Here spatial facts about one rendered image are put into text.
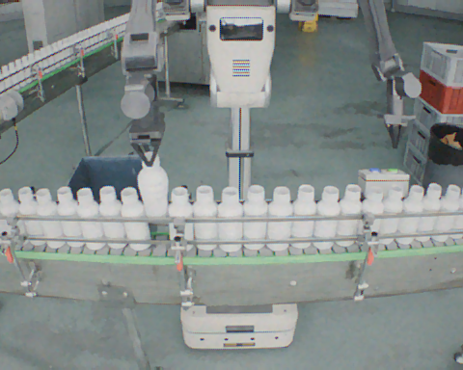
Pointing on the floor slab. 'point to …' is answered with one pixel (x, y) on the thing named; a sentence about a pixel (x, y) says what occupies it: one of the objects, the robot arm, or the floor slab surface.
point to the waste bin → (450, 158)
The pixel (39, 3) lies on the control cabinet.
